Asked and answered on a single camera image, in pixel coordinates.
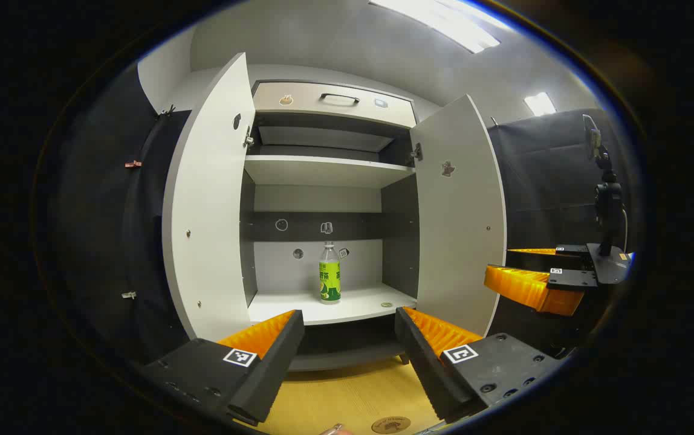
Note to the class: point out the metal door hinge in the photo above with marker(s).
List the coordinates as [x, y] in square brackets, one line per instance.
[248, 139]
[416, 151]

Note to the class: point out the small ceiling light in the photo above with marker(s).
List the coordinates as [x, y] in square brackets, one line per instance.
[540, 104]

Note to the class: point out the white cabinet door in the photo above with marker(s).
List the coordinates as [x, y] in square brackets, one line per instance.
[459, 223]
[211, 199]

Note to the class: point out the round brown coaster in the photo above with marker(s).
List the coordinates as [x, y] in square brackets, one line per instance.
[390, 425]

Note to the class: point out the beige cabinet drawer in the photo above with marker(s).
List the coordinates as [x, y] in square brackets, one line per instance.
[304, 99]

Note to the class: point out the green label clear bottle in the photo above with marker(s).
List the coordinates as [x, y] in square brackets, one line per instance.
[329, 278]

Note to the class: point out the white and grey cabinet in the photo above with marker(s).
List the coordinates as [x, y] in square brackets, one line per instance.
[317, 199]

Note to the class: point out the silver cloth clip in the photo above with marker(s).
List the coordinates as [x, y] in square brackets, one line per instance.
[129, 295]

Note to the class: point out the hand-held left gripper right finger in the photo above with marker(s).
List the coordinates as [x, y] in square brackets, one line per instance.
[425, 362]

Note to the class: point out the pink cloth clip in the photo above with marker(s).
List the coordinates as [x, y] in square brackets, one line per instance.
[133, 164]

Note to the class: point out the long ceiling light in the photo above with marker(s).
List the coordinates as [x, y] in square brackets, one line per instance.
[437, 21]

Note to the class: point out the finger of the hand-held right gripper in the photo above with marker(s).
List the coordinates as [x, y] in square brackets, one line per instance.
[522, 287]
[570, 250]

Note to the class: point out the white cabinet shelf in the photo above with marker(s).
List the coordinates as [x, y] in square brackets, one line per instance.
[323, 171]

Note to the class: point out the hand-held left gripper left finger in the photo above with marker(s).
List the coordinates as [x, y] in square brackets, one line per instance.
[265, 368]

